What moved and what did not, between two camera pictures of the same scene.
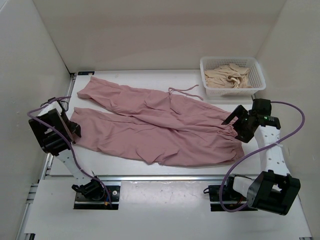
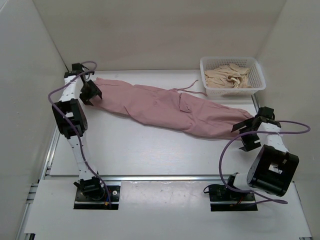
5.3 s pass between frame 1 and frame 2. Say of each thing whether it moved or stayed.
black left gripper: moved
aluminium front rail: stayed
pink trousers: moved
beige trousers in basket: stayed
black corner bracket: stayed
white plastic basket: stayed
